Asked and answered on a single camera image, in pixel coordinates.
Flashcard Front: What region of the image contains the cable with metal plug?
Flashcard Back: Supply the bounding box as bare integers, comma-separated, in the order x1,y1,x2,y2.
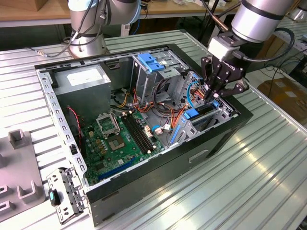
25,46,72,58

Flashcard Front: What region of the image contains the red orange wire bundle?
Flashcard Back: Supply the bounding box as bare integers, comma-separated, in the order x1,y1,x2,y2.
132,88,173,115

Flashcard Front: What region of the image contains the green motherboard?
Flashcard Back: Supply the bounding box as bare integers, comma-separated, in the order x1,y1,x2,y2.
80,111,166,186

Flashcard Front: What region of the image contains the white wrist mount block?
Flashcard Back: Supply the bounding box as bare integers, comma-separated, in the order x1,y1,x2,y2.
207,37,239,60

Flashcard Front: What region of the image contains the wooden desk white frame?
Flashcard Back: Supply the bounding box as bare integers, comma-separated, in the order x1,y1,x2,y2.
0,0,240,46

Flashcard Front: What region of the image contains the hard disk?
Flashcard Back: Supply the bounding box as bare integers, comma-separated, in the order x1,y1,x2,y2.
169,100,219,145

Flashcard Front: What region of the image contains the black RAM slot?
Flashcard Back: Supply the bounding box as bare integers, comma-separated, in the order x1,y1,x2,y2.
127,112,154,152
121,114,148,154

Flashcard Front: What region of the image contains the blue expansion slot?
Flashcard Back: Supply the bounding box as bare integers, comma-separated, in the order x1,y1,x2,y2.
97,157,136,181

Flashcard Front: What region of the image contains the red black twisted fan wire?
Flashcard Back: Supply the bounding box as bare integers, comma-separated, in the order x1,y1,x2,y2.
66,106,84,147

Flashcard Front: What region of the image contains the small cardboard box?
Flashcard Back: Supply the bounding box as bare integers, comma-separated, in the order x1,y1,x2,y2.
35,0,52,12

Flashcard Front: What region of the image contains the grey metal drive cage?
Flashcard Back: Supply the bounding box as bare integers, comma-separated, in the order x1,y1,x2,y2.
130,49,190,106

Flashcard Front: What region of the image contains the metal slat side table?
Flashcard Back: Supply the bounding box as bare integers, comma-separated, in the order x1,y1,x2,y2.
244,16,307,72

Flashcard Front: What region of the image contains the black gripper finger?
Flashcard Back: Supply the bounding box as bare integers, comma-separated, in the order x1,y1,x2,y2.
214,80,249,98
201,56,218,99

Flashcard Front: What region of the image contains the black tripod stand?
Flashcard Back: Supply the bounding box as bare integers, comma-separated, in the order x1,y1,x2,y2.
198,0,223,50

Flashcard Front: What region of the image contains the orange red disk power wire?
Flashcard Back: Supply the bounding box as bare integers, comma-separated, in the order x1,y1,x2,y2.
171,87,208,132

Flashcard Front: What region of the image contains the CPU socket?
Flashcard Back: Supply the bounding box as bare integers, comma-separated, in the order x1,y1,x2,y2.
107,134,127,152

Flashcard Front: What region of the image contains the yellow power wire white plug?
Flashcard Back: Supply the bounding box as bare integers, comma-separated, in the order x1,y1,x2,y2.
117,88,131,108

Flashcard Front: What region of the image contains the grey metal disk bay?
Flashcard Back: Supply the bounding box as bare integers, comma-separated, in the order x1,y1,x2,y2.
167,70,240,147

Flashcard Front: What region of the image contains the grey power supply box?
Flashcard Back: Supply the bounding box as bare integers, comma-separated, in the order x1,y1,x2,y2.
52,64,112,125

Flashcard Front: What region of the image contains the blue data wire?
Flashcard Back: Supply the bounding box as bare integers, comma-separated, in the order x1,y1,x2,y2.
186,81,201,110

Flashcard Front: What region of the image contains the large cardboard box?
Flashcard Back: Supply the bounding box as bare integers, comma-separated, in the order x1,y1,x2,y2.
257,77,307,115

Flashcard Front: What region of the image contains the white box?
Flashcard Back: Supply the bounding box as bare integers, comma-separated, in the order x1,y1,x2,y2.
195,0,227,8

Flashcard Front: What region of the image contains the metal socket cover frame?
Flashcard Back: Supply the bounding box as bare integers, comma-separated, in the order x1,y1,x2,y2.
95,112,120,139

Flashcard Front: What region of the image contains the pale blue wire white plug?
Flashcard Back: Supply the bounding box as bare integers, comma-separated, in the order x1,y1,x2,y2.
152,124,174,135

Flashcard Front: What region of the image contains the black PC case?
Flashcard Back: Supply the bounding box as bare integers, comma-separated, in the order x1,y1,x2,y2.
33,42,254,228

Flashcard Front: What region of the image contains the black camera cable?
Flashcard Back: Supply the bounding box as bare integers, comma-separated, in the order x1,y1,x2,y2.
234,26,296,63

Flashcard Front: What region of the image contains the blue plastic cage latch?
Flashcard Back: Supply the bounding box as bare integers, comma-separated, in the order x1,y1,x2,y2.
138,53,166,73

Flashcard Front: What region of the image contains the metal card retention bracket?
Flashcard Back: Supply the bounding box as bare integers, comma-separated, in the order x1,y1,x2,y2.
47,166,87,225

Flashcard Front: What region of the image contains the grey parts rack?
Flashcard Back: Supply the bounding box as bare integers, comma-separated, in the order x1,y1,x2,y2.
0,129,47,222

